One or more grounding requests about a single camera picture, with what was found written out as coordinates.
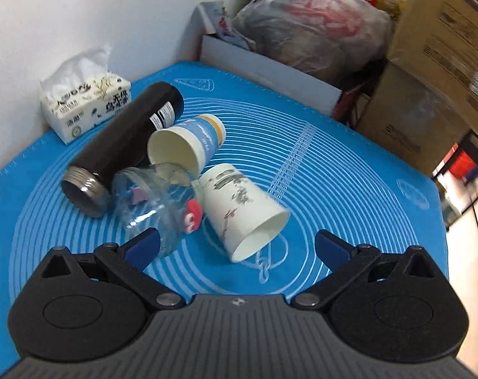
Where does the clear plastic bag of items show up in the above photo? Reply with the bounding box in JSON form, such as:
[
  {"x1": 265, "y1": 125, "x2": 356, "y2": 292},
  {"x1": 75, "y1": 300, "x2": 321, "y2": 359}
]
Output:
[{"x1": 232, "y1": 0, "x2": 393, "y2": 84}]

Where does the blue silicone baking mat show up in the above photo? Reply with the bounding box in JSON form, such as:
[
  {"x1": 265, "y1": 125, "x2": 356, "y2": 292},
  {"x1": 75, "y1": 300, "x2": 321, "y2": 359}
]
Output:
[{"x1": 0, "y1": 62, "x2": 448, "y2": 375}]

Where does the lower brown cardboard box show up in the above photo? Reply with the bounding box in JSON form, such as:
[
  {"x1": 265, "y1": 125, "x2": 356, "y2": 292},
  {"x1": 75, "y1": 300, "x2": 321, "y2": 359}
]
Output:
[{"x1": 356, "y1": 63, "x2": 469, "y2": 176}]

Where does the clear glass jar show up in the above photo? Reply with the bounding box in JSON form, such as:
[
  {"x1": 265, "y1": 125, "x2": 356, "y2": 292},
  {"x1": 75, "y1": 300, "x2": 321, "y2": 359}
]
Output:
[{"x1": 112, "y1": 163, "x2": 204, "y2": 258}]

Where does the white open cardboard box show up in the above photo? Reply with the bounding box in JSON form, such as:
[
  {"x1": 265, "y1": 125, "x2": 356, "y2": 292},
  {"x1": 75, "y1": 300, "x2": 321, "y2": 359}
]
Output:
[{"x1": 183, "y1": 1, "x2": 341, "y2": 116}]

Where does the white ink-painting paper cup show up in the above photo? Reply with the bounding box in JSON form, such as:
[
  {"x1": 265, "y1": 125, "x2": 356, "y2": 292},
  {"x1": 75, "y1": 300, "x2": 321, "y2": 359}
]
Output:
[{"x1": 199, "y1": 163, "x2": 290, "y2": 263}]

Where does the brown cardboard box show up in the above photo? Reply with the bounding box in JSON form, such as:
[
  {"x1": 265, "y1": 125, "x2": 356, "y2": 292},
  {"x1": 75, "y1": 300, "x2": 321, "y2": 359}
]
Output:
[
  {"x1": 388, "y1": 0, "x2": 478, "y2": 133},
  {"x1": 356, "y1": 63, "x2": 469, "y2": 176}
]

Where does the white tissue pack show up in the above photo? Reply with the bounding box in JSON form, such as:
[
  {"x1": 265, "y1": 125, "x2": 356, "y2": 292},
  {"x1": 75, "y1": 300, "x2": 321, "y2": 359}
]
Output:
[{"x1": 40, "y1": 45, "x2": 131, "y2": 145}]

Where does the black thermos bottle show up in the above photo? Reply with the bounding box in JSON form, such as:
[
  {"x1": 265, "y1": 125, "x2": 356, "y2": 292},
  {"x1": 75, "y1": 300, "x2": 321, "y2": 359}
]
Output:
[{"x1": 61, "y1": 81, "x2": 184, "y2": 217}]

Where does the upper brown cardboard box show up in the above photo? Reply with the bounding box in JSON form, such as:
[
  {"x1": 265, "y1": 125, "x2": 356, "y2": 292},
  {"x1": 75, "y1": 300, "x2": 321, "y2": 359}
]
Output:
[{"x1": 388, "y1": 0, "x2": 478, "y2": 133}]

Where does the blue white paper cup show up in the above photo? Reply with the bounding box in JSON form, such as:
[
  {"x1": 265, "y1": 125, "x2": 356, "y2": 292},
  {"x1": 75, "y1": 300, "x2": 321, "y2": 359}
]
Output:
[{"x1": 147, "y1": 114, "x2": 226, "y2": 176}]

